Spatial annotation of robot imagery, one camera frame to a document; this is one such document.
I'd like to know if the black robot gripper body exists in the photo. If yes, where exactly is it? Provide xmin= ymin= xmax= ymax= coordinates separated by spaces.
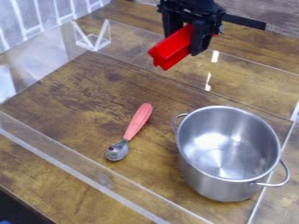
xmin=157 ymin=0 xmax=225 ymax=34

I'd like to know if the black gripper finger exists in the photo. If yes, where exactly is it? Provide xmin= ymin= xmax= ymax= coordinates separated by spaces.
xmin=190 ymin=20 xmax=212 ymax=56
xmin=162 ymin=12 xmax=182 ymax=37

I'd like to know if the red plastic block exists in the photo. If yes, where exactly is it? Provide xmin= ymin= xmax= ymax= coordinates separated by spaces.
xmin=148 ymin=24 xmax=192 ymax=71

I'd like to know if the silver metal pot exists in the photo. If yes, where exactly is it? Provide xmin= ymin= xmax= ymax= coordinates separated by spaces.
xmin=172 ymin=106 xmax=285 ymax=202

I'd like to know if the white tape strip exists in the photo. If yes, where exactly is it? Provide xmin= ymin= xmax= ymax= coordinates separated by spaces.
xmin=204 ymin=50 xmax=220 ymax=91

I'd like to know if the clear acrylic front barrier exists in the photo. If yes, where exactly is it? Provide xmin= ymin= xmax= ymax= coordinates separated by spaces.
xmin=0 ymin=111 xmax=212 ymax=224

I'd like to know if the black strip on wall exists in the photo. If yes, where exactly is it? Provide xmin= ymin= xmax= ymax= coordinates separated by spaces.
xmin=222 ymin=14 xmax=266 ymax=30

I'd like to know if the spoon with pink handle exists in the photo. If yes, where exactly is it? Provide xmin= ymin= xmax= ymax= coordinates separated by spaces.
xmin=105 ymin=103 xmax=153 ymax=161

